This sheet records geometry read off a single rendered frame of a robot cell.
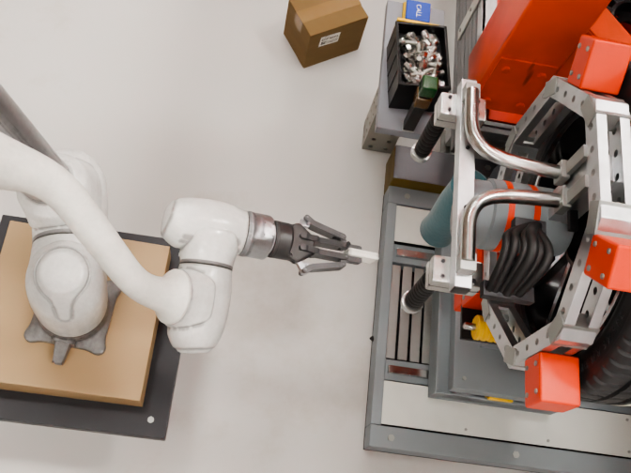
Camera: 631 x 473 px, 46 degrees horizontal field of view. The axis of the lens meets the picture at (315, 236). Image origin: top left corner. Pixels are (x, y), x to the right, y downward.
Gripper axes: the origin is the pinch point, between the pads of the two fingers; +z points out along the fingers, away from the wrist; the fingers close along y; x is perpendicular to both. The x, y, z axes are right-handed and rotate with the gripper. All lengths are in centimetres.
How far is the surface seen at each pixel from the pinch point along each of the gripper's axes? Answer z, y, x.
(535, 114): 26.7, 27.0, -26.2
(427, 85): 17.3, 46.7, -1.0
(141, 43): -40, 98, 84
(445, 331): 49, 1, 43
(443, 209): 20.0, 14.3, -1.4
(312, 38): 9, 95, 53
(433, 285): 1.7, -13.7, -24.3
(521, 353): 24.9, -21.4, -17.9
